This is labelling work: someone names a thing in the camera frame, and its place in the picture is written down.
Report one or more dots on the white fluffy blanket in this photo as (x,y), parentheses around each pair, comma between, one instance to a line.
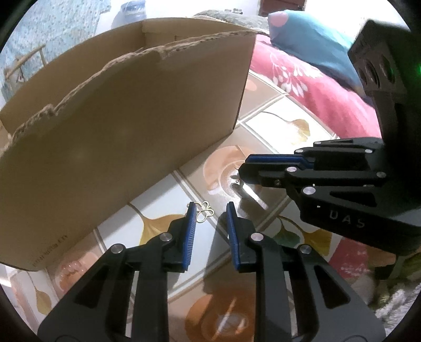
(391,299)

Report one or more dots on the wooden chair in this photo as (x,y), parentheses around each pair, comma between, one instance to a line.
(26,61)

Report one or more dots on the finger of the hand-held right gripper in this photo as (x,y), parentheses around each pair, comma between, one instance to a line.
(276,159)
(345,210)

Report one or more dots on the blue pillow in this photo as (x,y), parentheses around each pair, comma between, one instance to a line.
(312,39)

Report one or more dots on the red floral blanket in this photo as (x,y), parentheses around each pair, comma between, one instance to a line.
(306,85)

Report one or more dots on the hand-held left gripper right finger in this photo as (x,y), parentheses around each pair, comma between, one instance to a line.
(234,236)

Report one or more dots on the blue water jug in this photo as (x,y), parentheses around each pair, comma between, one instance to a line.
(133,10)

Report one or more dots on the grey green blanket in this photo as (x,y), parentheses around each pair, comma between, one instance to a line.
(230,19)

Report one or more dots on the brown wooden door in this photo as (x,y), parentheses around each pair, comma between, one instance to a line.
(279,7)

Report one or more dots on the tile patterned board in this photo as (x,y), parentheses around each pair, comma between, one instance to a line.
(197,184)

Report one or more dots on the teal floral cloth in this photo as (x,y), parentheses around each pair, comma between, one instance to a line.
(59,29)

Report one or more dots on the brown cardboard box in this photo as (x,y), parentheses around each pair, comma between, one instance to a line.
(115,131)

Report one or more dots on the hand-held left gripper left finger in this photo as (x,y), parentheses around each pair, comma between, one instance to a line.
(191,236)

